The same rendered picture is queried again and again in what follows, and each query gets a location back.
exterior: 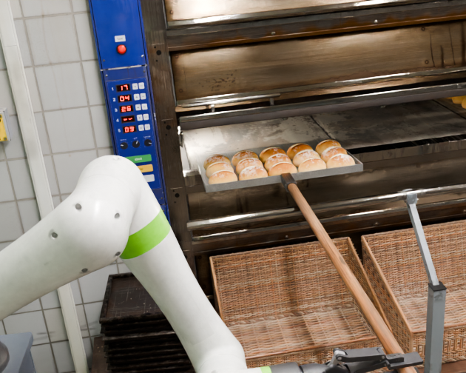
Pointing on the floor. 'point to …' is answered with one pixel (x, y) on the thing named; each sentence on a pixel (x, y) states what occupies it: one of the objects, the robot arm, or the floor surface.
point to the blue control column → (118, 22)
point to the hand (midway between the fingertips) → (403, 368)
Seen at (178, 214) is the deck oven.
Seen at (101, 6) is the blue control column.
